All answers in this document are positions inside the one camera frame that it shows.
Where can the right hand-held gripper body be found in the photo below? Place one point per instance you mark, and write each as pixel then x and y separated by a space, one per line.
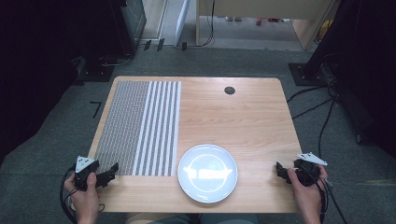
pixel 306 169

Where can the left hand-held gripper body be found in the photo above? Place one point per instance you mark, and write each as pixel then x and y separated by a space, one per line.
pixel 83 169

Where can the grey striped placemat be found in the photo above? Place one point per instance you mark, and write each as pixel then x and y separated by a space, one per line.
pixel 140 127

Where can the white round plate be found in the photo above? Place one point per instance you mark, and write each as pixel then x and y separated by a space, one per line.
pixel 207 173

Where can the person's right hand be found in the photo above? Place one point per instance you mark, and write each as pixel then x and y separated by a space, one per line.
pixel 306 196

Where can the person's left hand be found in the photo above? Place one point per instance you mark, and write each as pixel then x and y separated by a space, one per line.
pixel 84 199

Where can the wooden table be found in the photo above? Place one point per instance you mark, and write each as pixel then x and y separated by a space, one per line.
pixel 243 124

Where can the black stand base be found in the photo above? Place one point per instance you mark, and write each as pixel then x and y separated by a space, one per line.
pixel 95 73
pixel 306 74

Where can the black table grommet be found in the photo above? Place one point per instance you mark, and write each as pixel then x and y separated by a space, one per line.
pixel 229 90

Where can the light wooden desk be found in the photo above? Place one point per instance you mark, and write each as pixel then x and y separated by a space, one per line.
pixel 264 9

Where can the white panel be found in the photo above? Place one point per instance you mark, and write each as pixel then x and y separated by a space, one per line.
pixel 181 20

